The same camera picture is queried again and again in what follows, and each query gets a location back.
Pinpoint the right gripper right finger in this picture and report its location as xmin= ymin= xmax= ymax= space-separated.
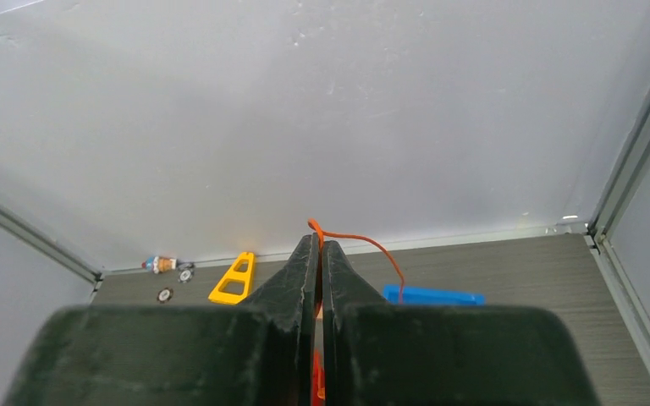
xmin=322 ymin=241 xmax=599 ymax=405

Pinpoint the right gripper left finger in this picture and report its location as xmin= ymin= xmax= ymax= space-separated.
xmin=4 ymin=234 xmax=320 ymax=405

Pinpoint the orange cable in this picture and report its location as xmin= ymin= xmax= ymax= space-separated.
xmin=306 ymin=218 xmax=406 ymax=402

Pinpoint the blue plastic bin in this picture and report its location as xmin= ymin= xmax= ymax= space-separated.
xmin=383 ymin=284 xmax=486 ymax=305

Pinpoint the yellow triangle block far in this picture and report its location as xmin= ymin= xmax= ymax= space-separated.
xmin=207 ymin=252 xmax=256 ymax=305

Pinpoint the poker chip blue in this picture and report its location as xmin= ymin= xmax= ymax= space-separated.
xmin=179 ymin=268 xmax=194 ymax=283

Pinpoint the poker chip dark red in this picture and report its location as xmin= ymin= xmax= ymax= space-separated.
xmin=157 ymin=288 xmax=174 ymax=304

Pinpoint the clown figurine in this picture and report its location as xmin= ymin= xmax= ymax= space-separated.
xmin=141 ymin=255 xmax=179 ymax=274

